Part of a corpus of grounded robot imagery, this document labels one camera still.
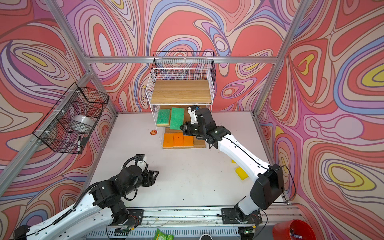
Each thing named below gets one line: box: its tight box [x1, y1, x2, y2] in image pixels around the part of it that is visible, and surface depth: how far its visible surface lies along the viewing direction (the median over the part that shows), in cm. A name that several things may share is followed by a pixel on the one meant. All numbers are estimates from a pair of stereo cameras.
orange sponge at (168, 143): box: [163, 132, 174, 149], surface depth 103 cm
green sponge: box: [156, 109, 171, 127], surface depth 83 cm
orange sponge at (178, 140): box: [173, 132, 184, 149], surface depth 101 cm
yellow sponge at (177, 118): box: [170, 107, 185, 130], surface depth 77 cm
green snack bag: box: [154, 228, 175, 240], surface depth 69 cm
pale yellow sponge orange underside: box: [183, 135, 194, 147], surface depth 101 cm
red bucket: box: [272, 219, 317, 240], surface depth 65 cm
